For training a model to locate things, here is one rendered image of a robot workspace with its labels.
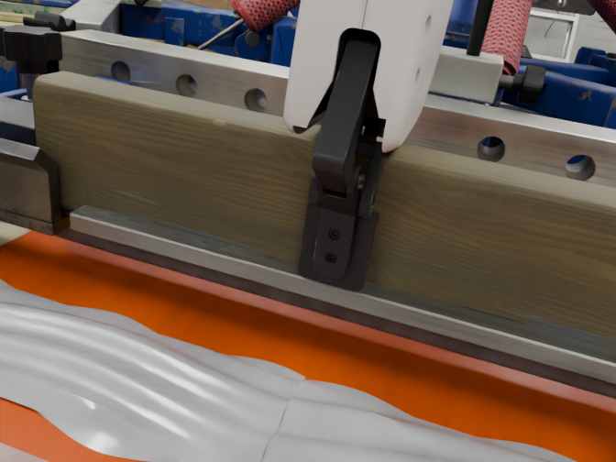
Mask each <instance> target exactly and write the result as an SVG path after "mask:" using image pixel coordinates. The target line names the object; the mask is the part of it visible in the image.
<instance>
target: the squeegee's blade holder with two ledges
mask: <svg viewBox="0 0 616 462"><path fill-rule="evenodd" d="M70 222H71V229H72V230H74V231H78V232H81V233H84V234H87V235H91V236H94V237H100V238H103V239H106V240H110V241H113V242H116V243H119V244H123V245H126V246H130V247H132V248H138V249H142V250H145V251H148V252H151V253H155V254H158V255H161V256H164V257H168V258H172V259H177V260H180V261H184V262H187V263H191V264H193V265H197V266H200V267H204V268H207V269H210V270H216V271H219V272H223V273H225V274H229V275H232V276H236V277H238V278H242V279H245V280H249V281H254V282H257V283H261V284H264V285H268V286H270V287H274V288H277V289H281V290H285V291H287V292H293V293H297V294H300V295H303V296H306V297H310V298H313V299H316V300H319V301H323V302H326V303H331V304H335V305H338V306H342V307H345V308H348V309H351V310H355V311H358V312H362V313H364V314H370V315H374V316H377V317H380V318H383V319H387V320H390V321H393V322H397V323H400V324H404V325H409V326H412V327H416V328H419V329H423V330H425V331H429V332H432V333H436V334H439V335H442V336H448V337H451V338H454V339H457V340H461V341H464V342H468V343H470V344H474V345H477V346H481V347H486V348H489V349H493V350H496V351H500V352H502V353H506V354H510V355H513V356H516V357H519V358H525V359H529V360H531V361H535V362H538V363H542V364H545V365H548V366H551V367H555V368H558V369H563V370H567V371H570V372H574V373H577V374H580V375H583V376H587V377H590V378H593V379H596V380H602V381H606V382H608V383H612V384H615V385H616V349H615V348H611V347H607V346H602V345H598V344H595V343H591V342H588V341H585V340H581V339H577V338H574V337H571V336H567V335H561V334H558V333H554V332H551V331H547V330H544V329H541V328H537V327H533V326H530V325H527V324H521V323H517V322H514V321H511V320H507V319H503V318H499V317H497V316H493V315H489V314H486V313H480V312H477V311H473V310H469V309H467V308H463V307H459V306H456V305H453V304H449V303H446V302H439V301H437V300H433V299H429V298H425V297H423V296H419V295H415V294H412V293H408V292H405V291H399V290H395V289H393V288H389V287H385V286H382V285H378V284H375V283H372V282H368V281H365V284H364V286H363V288H362V290H361V291H350V290H346V289H342V288H339V287H336V286H333V285H329V284H325V283H322V282H319V281H315V280H309V279H306V278H304V277H302V276H301V275H300V273H299V271H298V268H299V263H298V262H294V261H290V260H287V259H284V258H277V257H274V256H271V255H267V254H264V253H260V252H257V251H254V250H250V249H246V248H243V247H237V246H234V245H230V244H227V243H224V242H220V241H216V240H213V239H210V238H206V237H202V236H197V235H193V234H190V233H186V232H182V231H180V230H176V229H172V228H169V227H166V226H162V225H156V224H152V223H149V222H146V221H142V220H138V219H136V218H132V217H128V216H125V215H121V214H116V213H112V212H108V211H106V210H102V209H98V208H95V207H92V206H88V205H83V206H81V207H80V208H78V209H76V210H74V211H72V212H71V213H70Z"/></svg>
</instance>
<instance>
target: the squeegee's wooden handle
mask: <svg viewBox="0 0 616 462"><path fill-rule="evenodd" d="M32 103H33V114H34V125H35V135H36V146H37V148H40V149H42V150H43V151H44V152H45V153H46V154H48V155H49V156H50V157H51V158H52V159H53V160H54V161H56V162H57V164H58V175H59V188H60V213H61V214H64V215H70V213H71V212H72V211H74V210H76V209H78V208H80V207H81V206H83V205H88V206H91V207H95V208H98V209H102V210H106V211H108V212H112V213H116V214H119V215H125V216H128V217H132V218H136V219H138V220H142V221H146V222H149V223H152V224H156V225H160V226H166V227H169V228H172V229H176V230H180V231H182V232H186V233H190V234H193V235H197V236H200V237H206V238H210V239H212V240H216V241H220V242H224V243H227V244H230V245H234V246H237V247H241V248H246V249H250V250H254V251H257V252H260V253H264V254H267V255H271V256H274V257H277V258H281V259H287V260H290V261H294V262H298V263H299V262H300V256H301V249H302V242H303V230H304V224H305V217H306V211H307V204H308V197H309V191H310V187H311V182H312V177H313V168H312V158H313V154H314V148H315V145H316V141H317V139H318V136H319V133H320V129H321V126H318V125H313V126H312V127H310V128H309V129H307V130H306V131H304V132H303V133H301V134H296V133H292V132H291V131H290V129H289V128H287V126H286V124H285V122H284V118H283V117H279V116H275V115H267V114H262V113H259V112H254V111H249V110H246V109H241V108H236V107H232V106H228V105H223V104H216V103H211V102H206V101H203V100H198V99H193V98H189V97H185V96H180V95H176V94H172V93H164V92H160V91H155V90H150V89H146V88H142V87H137V86H133V85H129V84H124V83H120V82H112V81H108V80H103V79H99V78H94V77H90V76H86V75H81V74H77V73H73V72H68V71H58V72H54V73H49V74H43V75H40V76H39V77H38V78H37V79H36V80H35V82H34V86H33V90H32ZM372 212H376V213H379V218H378V222H377V227H376V232H375V236H374V241H373V246H372V250H371V254H370V259H369V264H368V272H367V277H366V281H368V282H372V283H375V284H378V285H382V286H385V287H389V288H392V289H395V290H399V291H403V292H408V293H412V294H415V295H419V296H423V297H425V298H429V299H433V300H437V301H439V302H443V303H449V304H453V305H456V306H459V307H463V308H467V309H469V310H473V311H477V312H480V313H484V314H489V315H493V316H497V317H499V318H503V319H507V320H511V321H513V322H517V323H521V324H524V325H530V326H533V327H537V328H541V329H544V330H547V331H551V332H554V333H558V334H561V335H564V336H571V337H574V338H577V339H581V340H585V341H588V342H591V343H595V344H598V345H602V346H605V347H611V348H615V349H616V188H611V187H607V186H603V185H598V184H594V183H589V182H585V181H577V180H573V179H569V178H564V177H560V176H555V175H551V174H546V173H542V172H538V171H533V170H526V169H521V168H517V167H513V166H508V165H503V164H499V163H495V162H490V161H486V160H482V159H474V158H470V157H465V156H460V155H457V154H452V153H447V152H444V151H439V150H434V149H430V148H422V147H418V146H414V145H409V144H404V143H402V144H401V145H400V146H399V147H397V148H395V149H394V150H391V151H389V152H387V155H386V157H385V160H384V164H383V169H382V173H381V176H380V181H379V188H378V192H377V196H376V200H375V203H374V208H373V211H372Z"/></svg>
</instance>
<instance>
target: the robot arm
mask: <svg viewBox="0 0 616 462"><path fill-rule="evenodd" d="M453 1H454V0H301V3H300V9H299V15H298V21H297V27H296V32H295V39H294V44H293V50H292V56H291V67H290V73H289V80H288V85H287V92H286V98H285V106H284V113H283V118H284V122H285V124H286V126H287V128H288V129H289V130H290V131H291V132H292V133H296V134H301V133H303V132H304V131H306V130H307V129H309V128H310V127H312V126H313V125H315V124H316V123H317V122H319V121H320V120H322V119H324V121H323V123H322V126H321V129H320V133H319V136H318V139H317V141H316V145H315V148H314V151H313V158H312V168H313V177H312V182H311V187H310V191H309V197H308V204H307V211H306V217H305V224H304V230H303V237H302V249H301V255H300V262H299V268H298V271H299V273H300V275H301V276H302V277H304V278H306V279H309V280H313V281H319V282H322V283H325V284H329V285H333V286H336V287H339V288H342V289H346V290H350V291H352V292H359V291H361V290H362V288H363V286H364V284H365V281H366V277H367V272H368V267H369V259H370V254H371V250H372V246H373V241H374V236H375V232H376V227H377V223H378V218H379V213H376V212H372V211H373V208H374V203H375V200H376V196H377V192H378V188H379V184H380V176H381V173H382V169H383V164H384V160H385V157H386V155H387V152H389V151H391V150H394V149H396V148H397V147H399V146H400V145H401V144H402V143H403V141H404V140H405V139H406V138H407V136H408V135H409V133H410V132H411V130H412V128H413V126H414V124H415V123H416V121H417V119H418V117H419V115H420V114H421V112H422V109H423V106H424V101H425V99H426V96H427V94H428V91H429V87H430V84H431V81H432V79H433V76H434V73H435V67H436V64H437V61H438V58H439V54H440V51H441V48H442V45H443V41H444V37H445V33H446V28H447V24H448V20H449V17H450V13H451V9H452V4H453ZM363 127H365V128H364V132H363V135H366V136H371V137H375V138H377V143H374V142H369V141H366V140H361V139H358V135H359V134H361V135H362V128H363ZM355 154H356V155H360V156H364V157H369V161H368V168H367V172H366V175H365V174H363V170H362V167H361V166H359V165H356V164H355V165H354V163H355ZM363 180H364V184H363Z"/></svg>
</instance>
